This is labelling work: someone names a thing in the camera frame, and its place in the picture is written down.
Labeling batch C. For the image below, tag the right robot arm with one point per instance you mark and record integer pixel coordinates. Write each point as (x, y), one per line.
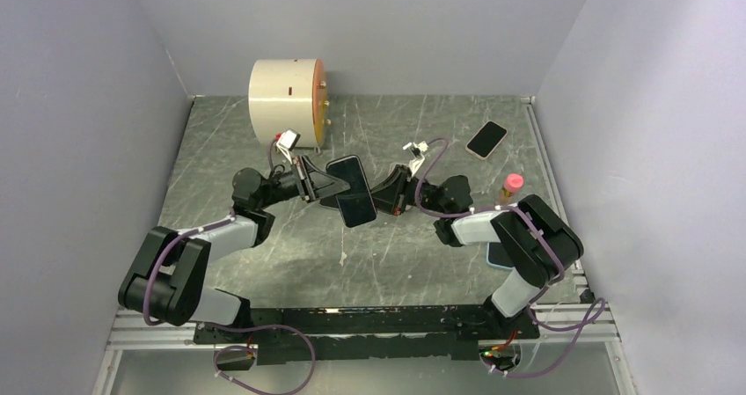
(539, 246)

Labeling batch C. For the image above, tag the black smartphone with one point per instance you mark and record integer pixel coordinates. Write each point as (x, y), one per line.
(329, 202)

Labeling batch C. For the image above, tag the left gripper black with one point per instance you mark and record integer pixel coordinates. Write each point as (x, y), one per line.
(323, 185)

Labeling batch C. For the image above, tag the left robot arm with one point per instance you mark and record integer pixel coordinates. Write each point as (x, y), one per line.
(166, 280)

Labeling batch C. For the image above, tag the white cylindrical drum device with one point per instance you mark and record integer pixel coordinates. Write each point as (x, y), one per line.
(289, 94)

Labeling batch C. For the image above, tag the phone in pink case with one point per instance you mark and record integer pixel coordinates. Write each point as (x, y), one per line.
(486, 140)

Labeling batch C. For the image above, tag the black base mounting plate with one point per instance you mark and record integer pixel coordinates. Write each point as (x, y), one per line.
(457, 331)

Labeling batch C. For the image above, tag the pink capped small bottle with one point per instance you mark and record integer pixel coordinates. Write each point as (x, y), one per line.
(511, 186)

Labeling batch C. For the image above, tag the phone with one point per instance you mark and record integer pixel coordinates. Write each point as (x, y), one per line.
(486, 140)
(355, 205)
(496, 256)

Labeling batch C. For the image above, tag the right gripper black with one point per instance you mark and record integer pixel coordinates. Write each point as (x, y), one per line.
(387, 195)

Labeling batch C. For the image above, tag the phone in blue case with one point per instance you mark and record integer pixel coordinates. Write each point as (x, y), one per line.
(496, 256)

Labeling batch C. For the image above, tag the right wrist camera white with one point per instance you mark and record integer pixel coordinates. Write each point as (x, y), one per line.
(418, 151)

